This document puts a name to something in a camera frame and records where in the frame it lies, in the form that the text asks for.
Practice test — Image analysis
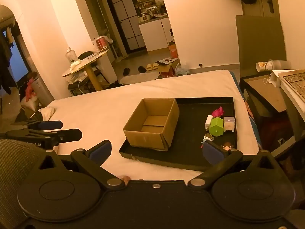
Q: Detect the patterned board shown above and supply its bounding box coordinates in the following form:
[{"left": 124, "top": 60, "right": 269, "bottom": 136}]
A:
[{"left": 278, "top": 70, "right": 305, "bottom": 103}]

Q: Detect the green toy house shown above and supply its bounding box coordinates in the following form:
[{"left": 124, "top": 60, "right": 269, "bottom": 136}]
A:
[{"left": 210, "top": 117, "right": 224, "bottom": 137}]

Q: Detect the round table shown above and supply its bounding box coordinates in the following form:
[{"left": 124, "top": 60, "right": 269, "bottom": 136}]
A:
[{"left": 62, "top": 50, "right": 110, "bottom": 91}]

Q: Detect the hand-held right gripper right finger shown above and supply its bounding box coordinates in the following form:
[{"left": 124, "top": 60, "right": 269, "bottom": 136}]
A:
[{"left": 187, "top": 140, "right": 274, "bottom": 192}]

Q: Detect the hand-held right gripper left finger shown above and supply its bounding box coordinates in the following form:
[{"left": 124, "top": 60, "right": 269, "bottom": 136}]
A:
[{"left": 37, "top": 140, "right": 126, "bottom": 192}]

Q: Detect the brown cardboard box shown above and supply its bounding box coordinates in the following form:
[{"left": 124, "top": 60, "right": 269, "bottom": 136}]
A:
[{"left": 123, "top": 98, "right": 180, "bottom": 151}]

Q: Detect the black-framed glass door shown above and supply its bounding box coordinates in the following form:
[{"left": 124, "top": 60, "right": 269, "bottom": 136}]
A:
[{"left": 104, "top": 0, "right": 147, "bottom": 54}]

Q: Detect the red box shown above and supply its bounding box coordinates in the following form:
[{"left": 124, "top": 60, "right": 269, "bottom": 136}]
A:
[{"left": 95, "top": 37, "right": 110, "bottom": 52}]

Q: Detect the white cabinet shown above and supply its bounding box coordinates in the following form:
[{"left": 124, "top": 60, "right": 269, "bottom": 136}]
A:
[{"left": 139, "top": 17, "right": 174, "bottom": 52}]

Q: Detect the paper noodle cup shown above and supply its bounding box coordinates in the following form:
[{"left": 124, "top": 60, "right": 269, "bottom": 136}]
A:
[{"left": 256, "top": 61, "right": 282, "bottom": 72}]

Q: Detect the pink cloth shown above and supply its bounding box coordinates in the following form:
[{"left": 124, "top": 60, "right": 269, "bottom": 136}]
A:
[{"left": 26, "top": 77, "right": 37, "bottom": 102}]

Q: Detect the pink toy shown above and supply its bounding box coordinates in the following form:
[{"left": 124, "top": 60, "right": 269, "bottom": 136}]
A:
[{"left": 212, "top": 106, "right": 225, "bottom": 118}]

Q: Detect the black chair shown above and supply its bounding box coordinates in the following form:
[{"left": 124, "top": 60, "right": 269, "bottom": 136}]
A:
[{"left": 78, "top": 51, "right": 108, "bottom": 83}]

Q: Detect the red and blue figurine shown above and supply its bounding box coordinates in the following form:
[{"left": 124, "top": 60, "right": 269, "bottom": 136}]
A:
[{"left": 201, "top": 134, "right": 215, "bottom": 149}]

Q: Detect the black tray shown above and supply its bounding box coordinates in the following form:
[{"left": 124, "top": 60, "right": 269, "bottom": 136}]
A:
[{"left": 118, "top": 97, "right": 238, "bottom": 172}]

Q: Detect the orange cardboard box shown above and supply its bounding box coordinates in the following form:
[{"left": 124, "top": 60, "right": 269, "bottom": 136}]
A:
[{"left": 168, "top": 43, "right": 179, "bottom": 59}]

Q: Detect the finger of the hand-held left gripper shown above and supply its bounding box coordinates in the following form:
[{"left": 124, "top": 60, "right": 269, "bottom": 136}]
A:
[
  {"left": 5, "top": 128, "right": 83, "bottom": 146},
  {"left": 10, "top": 120, "right": 64, "bottom": 131}
]

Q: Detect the clear plastic bag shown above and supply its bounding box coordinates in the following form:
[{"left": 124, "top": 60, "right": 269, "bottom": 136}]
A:
[{"left": 175, "top": 63, "right": 190, "bottom": 75}]

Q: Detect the lavender cube toy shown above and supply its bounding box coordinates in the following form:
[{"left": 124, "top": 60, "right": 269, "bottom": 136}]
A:
[{"left": 223, "top": 116, "right": 235, "bottom": 132}]

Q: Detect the grey bin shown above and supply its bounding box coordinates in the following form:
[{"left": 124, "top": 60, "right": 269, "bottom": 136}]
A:
[{"left": 31, "top": 74, "right": 54, "bottom": 106}]

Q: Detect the clear water bottle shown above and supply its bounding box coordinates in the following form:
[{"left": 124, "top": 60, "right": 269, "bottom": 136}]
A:
[{"left": 66, "top": 47, "right": 77, "bottom": 64}]

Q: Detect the white oval rug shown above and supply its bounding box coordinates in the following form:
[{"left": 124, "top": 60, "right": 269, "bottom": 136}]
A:
[{"left": 119, "top": 73, "right": 161, "bottom": 85}]

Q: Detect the black nightstand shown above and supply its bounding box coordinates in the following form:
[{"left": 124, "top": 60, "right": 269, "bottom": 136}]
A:
[{"left": 239, "top": 72, "right": 295, "bottom": 118}]

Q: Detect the flat cardboard box with paper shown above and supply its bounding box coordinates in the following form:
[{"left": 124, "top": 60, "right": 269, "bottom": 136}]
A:
[{"left": 157, "top": 58, "right": 180, "bottom": 77}]

